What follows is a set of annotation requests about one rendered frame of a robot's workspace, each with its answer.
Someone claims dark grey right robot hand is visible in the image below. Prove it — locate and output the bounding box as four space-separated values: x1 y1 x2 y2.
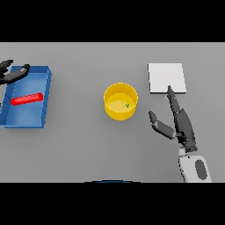
148 84 199 153

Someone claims blue rectangular tray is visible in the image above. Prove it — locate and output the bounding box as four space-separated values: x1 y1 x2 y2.
0 65 53 129

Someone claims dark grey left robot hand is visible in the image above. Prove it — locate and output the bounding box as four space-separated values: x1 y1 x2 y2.
0 59 31 86

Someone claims pale square measuring scale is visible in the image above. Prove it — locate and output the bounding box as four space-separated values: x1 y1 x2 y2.
147 62 187 95

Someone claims yellow bowl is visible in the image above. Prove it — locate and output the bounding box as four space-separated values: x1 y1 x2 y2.
103 82 139 121

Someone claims red beaker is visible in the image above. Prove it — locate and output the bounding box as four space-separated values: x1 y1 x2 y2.
10 92 45 106

